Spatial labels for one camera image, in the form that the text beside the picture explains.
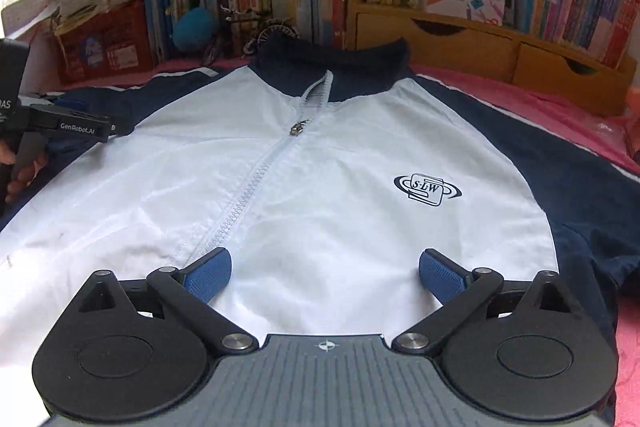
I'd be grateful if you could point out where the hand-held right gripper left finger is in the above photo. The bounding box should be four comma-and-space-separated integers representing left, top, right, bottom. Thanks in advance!
75, 247, 260, 353

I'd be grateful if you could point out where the pink rabbit-print towel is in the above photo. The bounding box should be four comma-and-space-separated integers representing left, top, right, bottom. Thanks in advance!
45, 57, 640, 427

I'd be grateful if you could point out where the black miniature bicycle model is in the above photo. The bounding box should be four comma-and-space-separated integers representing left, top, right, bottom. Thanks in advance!
202, 4, 301, 62

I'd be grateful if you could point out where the red plastic crate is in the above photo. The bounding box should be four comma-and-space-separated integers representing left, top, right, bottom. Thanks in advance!
54, 0, 155, 85

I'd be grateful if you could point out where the navy and white zip jacket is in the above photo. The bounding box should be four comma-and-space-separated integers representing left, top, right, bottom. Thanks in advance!
0, 36, 640, 358

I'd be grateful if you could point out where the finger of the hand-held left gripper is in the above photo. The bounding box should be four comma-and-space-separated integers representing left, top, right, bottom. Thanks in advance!
22, 93, 92, 112

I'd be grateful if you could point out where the blue plush ball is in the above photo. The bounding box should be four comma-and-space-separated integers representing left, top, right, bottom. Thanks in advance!
174, 7, 221, 52

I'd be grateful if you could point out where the wooden desktop drawer organizer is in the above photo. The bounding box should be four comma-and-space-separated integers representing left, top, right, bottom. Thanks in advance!
347, 0, 638, 115

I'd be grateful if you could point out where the person's left hand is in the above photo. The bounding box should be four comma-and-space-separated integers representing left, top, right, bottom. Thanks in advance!
0, 145, 50, 204

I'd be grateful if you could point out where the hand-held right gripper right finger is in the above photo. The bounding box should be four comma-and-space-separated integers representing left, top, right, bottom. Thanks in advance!
392, 248, 576, 352

